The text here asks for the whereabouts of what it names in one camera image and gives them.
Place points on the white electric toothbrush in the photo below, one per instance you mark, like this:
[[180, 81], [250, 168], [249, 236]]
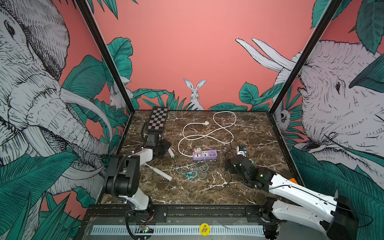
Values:
[[171, 153], [159, 172]]

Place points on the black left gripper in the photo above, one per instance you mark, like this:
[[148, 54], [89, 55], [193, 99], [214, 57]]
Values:
[[166, 144]]

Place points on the black enclosure corner post right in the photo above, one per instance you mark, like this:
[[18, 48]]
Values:
[[324, 21]]

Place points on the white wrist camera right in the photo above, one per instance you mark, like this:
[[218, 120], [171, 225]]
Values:
[[242, 150]]

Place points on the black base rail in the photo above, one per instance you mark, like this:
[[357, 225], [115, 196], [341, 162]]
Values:
[[164, 212]]

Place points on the white slotted cable duct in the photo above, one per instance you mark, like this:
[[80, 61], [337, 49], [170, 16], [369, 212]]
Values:
[[175, 230]]

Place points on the yellow round sticker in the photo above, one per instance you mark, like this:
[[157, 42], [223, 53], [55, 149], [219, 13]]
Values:
[[205, 229]]

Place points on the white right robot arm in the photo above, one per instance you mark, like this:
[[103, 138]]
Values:
[[332, 216]]

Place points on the pink USB charger cube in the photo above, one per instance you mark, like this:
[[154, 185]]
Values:
[[197, 150]]

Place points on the colourful Rubik's cube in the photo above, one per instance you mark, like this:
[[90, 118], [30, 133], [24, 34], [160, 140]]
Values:
[[293, 180]]

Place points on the black enclosure corner post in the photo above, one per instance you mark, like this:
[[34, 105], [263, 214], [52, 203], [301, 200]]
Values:
[[99, 40], [324, 21]]

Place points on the purple power strip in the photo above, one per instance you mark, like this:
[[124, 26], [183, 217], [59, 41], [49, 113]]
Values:
[[205, 155]]

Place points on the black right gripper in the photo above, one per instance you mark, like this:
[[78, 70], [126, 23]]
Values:
[[227, 164]]

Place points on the black white chessboard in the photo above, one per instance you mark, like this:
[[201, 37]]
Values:
[[157, 121]]

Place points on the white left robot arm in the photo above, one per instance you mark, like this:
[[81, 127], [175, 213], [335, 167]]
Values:
[[123, 175]]

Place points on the black enclosure corner post left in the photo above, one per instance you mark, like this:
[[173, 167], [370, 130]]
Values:
[[99, 40]]

